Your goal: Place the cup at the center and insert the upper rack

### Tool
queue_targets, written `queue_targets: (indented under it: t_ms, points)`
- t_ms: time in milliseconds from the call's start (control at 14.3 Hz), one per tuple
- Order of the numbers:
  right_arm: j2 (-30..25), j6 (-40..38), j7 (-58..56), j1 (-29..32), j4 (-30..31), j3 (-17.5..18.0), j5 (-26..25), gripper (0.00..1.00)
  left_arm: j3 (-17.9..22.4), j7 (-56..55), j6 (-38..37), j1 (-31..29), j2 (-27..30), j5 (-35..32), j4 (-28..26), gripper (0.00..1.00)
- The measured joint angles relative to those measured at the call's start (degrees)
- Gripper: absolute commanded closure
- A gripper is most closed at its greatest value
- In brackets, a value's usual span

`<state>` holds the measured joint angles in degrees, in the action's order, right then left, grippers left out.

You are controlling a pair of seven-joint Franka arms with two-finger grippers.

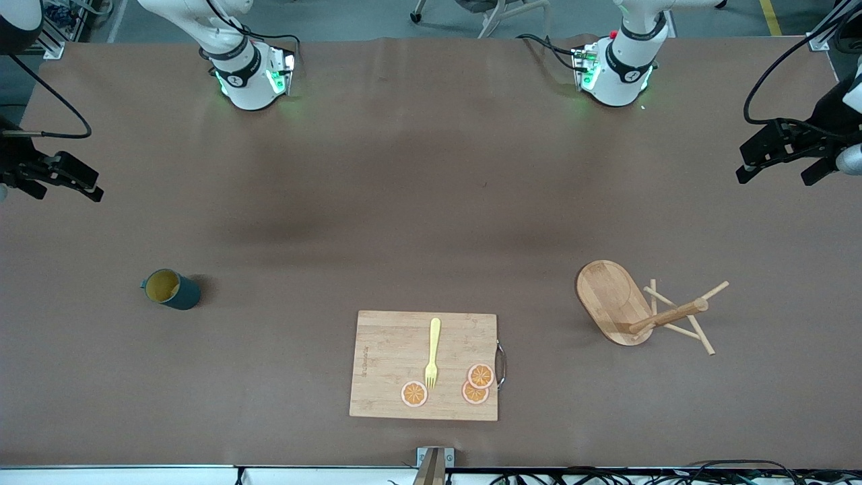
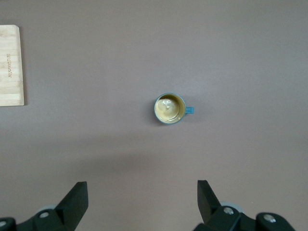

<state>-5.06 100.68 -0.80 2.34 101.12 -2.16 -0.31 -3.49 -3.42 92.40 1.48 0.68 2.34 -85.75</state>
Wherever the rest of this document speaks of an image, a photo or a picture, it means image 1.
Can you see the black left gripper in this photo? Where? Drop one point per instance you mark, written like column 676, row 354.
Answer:
column 825, row 125

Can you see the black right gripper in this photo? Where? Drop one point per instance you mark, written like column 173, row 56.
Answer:
column 13, row 159

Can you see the teal mug with yellow inside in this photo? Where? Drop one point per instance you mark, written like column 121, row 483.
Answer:
column 185, row 296

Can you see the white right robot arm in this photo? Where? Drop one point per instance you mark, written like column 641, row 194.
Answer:
column 246, row 81

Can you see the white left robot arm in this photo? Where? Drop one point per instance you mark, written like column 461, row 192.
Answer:
column 626, row 67

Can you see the wooden mug tree rack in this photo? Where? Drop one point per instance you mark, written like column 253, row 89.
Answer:
column 609, row 296

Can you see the silver base connector block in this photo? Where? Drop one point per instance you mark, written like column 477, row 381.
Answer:
column 582, row 60
column 286, row 64

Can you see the toy orange slice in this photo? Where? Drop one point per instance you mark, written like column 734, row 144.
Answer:
column 471, row 396
column 481, row 376
column 414, row 394

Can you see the bamboo cutting board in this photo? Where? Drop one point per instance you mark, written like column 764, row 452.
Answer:
column 390, row 364

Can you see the yellow plastic fork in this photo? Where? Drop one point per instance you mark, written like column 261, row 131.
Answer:
column 434, row 343

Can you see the office chair base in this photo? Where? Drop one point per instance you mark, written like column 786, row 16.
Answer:
column 417, row 15

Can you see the aluminium frame profile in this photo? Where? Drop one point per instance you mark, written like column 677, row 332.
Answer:
column 818, row 42
column 52, row 47

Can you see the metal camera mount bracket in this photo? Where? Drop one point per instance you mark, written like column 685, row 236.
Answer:
column 431, row 465

